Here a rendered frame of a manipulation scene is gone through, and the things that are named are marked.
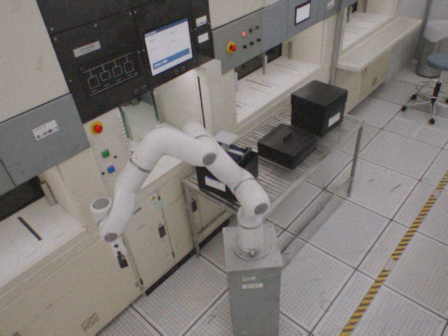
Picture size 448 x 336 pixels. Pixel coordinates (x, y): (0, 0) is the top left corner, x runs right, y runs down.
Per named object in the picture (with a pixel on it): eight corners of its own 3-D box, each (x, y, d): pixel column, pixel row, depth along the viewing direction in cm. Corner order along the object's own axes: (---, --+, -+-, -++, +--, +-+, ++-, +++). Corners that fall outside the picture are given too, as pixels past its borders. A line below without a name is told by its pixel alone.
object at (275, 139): (293, 170, 231) (294, 153, 223) (255, 153, 247) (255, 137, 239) (317, 147, 247) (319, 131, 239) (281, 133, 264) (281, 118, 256)
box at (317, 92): (321, 138, 255) (325, 106, 240) (289, 125, 272) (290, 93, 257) (344, 121, 270) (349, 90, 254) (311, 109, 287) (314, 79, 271)
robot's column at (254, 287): (280, 343, 223) (283, 265, 176) (234, 347, 223) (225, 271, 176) (273, 301, 245) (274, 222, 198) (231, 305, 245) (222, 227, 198)
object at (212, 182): (197, 187, 225) (193, 165, 214) (221, 163, 242) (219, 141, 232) (236, 202, 212) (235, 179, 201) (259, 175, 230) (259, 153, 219)
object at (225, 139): (203, 184, 226) (197, 141, 206) (221, 165, 239) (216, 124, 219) (237, 197, 215) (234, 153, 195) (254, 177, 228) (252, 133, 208)
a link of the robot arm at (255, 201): (255, 207, 181) (254, 170, 167) (274, 233, 168) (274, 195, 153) (233, 216, 178) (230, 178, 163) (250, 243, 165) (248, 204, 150)
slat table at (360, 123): (258, 302, 245) (256, 224, 198) (195, 257, 279) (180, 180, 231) (351, 195, 317) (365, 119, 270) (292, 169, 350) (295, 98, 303)
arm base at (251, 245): (273, 259, 179) (273, 233, 168) (233, 262, 179) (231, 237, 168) (267, 229, 194) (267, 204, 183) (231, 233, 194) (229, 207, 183)
